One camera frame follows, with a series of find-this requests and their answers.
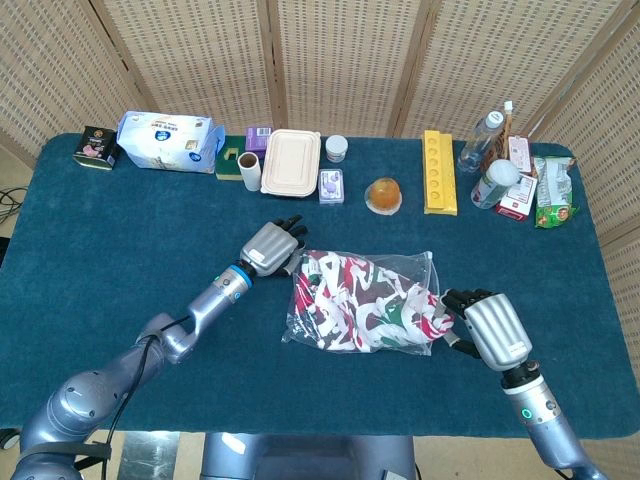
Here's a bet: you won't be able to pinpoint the clear purple plastic case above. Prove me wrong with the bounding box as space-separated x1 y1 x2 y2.
318 168 346 206

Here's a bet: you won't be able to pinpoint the brown bottle with white cap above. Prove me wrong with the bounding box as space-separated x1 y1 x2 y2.
480 100 515 176

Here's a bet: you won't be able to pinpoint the green snack bag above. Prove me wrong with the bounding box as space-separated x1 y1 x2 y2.
532 155 579 230

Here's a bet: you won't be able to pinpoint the beige lidded lunch box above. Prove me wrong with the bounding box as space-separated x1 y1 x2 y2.
259 128 323 200

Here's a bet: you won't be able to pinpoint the yellow holed tray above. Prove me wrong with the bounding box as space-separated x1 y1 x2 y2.
422 129 459 217

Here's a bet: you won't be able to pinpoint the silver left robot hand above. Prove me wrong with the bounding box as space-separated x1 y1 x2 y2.
239 214 309 279

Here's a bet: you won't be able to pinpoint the black floor cables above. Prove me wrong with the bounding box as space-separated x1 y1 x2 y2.
0 185 29 221

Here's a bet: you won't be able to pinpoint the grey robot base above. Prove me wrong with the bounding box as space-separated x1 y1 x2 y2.
199 432 419 480

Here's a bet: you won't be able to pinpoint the small purple box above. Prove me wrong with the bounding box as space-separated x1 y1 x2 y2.
244 126 274 160

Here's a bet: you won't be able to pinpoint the small white lidded jar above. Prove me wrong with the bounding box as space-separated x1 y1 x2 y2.
325 135 349 164

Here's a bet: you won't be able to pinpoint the white roll with cardboard core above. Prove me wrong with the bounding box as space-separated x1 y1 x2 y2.
237 151 263 193

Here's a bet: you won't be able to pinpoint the clear water bottle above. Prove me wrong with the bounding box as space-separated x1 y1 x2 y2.
456 110 504 174

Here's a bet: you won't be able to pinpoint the pink white carton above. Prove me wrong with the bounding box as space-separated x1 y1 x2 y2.
507 134 534 176

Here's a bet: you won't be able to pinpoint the woven folding screen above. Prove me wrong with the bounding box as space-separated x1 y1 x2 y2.
0 0 640 351

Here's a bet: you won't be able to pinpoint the red white carton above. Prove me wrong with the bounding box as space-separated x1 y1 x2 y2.
495 173 539 222

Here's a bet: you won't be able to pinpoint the dark rectangular tin can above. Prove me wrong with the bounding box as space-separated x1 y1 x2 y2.
72 125 121 172

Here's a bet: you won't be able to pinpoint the white green cylindrical can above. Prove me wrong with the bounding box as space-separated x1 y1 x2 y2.
470 159 521 210

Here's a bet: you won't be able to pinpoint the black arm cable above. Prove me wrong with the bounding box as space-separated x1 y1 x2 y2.
97 314 194 446

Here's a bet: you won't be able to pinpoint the yellow green sponge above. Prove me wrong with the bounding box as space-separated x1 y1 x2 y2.
215 144 249 182

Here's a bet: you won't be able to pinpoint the red green white patterned cloth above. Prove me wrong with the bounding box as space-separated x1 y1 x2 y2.
292 249 456 354

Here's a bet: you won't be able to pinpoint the orange jelly cup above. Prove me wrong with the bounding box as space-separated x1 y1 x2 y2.
363 176 404 217

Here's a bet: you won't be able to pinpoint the teal table carpet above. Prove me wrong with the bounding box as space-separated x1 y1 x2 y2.
0 132 640 441

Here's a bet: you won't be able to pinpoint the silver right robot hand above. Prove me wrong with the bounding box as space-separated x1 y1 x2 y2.
439 288 534 372

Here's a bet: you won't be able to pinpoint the blue white tissue pack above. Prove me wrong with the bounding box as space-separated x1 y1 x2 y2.
116 110 227 175

